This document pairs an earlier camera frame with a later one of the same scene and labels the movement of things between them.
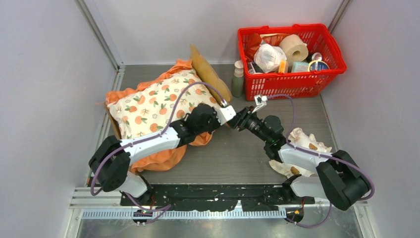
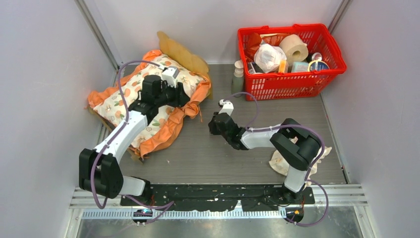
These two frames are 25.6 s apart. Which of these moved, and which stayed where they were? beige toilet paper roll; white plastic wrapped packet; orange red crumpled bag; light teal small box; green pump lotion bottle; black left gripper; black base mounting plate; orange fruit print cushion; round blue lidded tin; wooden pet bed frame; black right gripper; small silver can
Moved: black left gripper; black right gripper; wooden pet bed frame; orange fruit print cushion
Stayed: black base mounting plate; light teal small box; green pump lotion bottle; beige toilet paper roll; orange red crumpled bag; small silver can; round blue lidded tin; white plastic wrapped packet
